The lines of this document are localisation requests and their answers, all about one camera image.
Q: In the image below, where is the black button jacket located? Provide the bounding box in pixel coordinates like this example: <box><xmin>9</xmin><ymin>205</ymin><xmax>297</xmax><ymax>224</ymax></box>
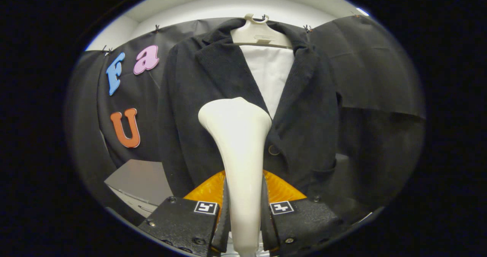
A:
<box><xmin>157</xmin><ymin>18</ymin><xmax>341</xmax><ymax>202</ymax></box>

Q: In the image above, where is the black backdrop cloth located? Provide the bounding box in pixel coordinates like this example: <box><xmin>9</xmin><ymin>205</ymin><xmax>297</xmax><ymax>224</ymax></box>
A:
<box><xmin>65</xmin><ymin>15</ymin><xmax>426</xmax><ymax>227</ymax></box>

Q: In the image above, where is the white garment steamer head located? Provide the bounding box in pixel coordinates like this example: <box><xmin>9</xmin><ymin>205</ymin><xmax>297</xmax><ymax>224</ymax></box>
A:
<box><xmin>198</xmin><ymin>97</ymin><xmax>272</xmax><ymax>257</ymax></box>

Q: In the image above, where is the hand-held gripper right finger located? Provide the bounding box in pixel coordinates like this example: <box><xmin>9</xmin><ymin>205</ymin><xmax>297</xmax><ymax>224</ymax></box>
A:
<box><xmin>261</xmin><ymin>169</ymin><xmax>352</xmax><ymax>257</ymax></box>

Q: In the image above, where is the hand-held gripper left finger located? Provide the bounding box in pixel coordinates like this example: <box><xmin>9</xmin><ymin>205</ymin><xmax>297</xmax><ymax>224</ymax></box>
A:
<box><xmin>138</xmin><ymin>170</ymin><xmax>230</xmax><ymax>257</ymax></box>

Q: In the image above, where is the white plastic hanger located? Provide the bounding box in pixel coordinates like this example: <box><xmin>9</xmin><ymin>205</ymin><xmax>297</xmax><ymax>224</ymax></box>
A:
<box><xmin>230</xmin><ymin>13</ymin><xmax>293</xmax><ymax>50</ymax></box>

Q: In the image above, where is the grey drawer cabinet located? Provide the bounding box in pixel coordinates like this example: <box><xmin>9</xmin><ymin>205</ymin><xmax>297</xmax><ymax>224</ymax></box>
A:
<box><xmin>104</xmin><ymin>159</ymin><xmax>173</xmax><ymax>219</ymax></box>

